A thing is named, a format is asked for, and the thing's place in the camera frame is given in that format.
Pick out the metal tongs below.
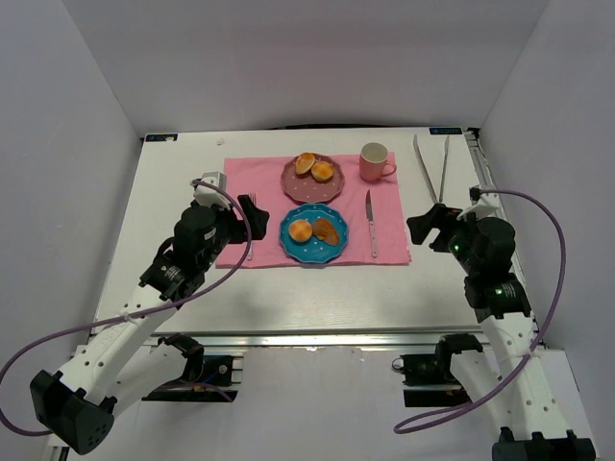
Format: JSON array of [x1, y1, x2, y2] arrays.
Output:
[[412, 134, 450, 204]]

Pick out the round scored bread roll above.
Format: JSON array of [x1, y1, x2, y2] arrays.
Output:
[[288, 219, 312, 243]]

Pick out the brown bread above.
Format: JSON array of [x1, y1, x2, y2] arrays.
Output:
[[311, 218, 340, 246]]

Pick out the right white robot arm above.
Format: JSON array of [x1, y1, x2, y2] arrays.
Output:
[[406, 204, 597, 460]]

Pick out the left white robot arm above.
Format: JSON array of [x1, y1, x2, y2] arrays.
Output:
[[30, 195, 269, 455]]

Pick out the top-left bread roll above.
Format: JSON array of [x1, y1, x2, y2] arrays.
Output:
[[295, 152, 316, 176]]

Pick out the right bread roll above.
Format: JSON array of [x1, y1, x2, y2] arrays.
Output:
[[310, 161, 334, 182]]

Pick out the blue dotted plate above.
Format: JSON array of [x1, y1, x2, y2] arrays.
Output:
[[279, 204, 349, 264]]

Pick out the pink dotted plate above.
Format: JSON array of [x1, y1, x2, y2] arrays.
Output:
[[281, 154, 345, 204]]

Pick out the pink placemat cloth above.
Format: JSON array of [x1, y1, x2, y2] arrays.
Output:
[[224, 155, 411, 268]]

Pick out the pink mug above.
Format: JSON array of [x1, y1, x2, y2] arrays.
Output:
[[359, 142, 397, 182]]

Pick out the right blue label sticker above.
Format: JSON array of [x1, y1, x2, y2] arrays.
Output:
[[429, 127, 463, 135]]

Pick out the blue label sticker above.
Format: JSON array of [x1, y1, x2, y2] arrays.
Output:
[[429, 127, 463, 135], [144, 133, 178, 142]]

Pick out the left blue label sticker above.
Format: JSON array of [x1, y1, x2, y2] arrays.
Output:
[[144, 133, 178, 142]]

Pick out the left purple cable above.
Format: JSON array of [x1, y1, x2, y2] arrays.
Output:
[[0, 181, 253, 436]]

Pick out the purple cable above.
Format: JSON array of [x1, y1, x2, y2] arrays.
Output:
[[393, 188, 566, 435], [0, 181, 253, 436]]

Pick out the silver fork pink handle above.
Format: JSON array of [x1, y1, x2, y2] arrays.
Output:
[[247, 192, 257, 261]]

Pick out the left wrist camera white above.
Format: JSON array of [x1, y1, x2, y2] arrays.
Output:
[[191, 171, 230, 209]]

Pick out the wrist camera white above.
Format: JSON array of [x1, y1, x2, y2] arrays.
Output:
[[191, 171, 230, 209], [456, 186, 500, 221]]

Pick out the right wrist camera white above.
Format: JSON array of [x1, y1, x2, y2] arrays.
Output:
[[456, 186, 500, 221]]

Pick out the silver knife pink handle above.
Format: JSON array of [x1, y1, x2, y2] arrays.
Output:
[[365, 189, 378, 258]]

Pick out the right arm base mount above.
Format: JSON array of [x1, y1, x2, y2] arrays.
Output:
[[391, 333, 483, 408]]

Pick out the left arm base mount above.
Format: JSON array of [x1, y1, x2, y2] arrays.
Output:
[[142, 333, 240, 403]]

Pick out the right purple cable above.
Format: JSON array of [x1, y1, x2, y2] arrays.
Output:
[[393, 188, 566, 435]]

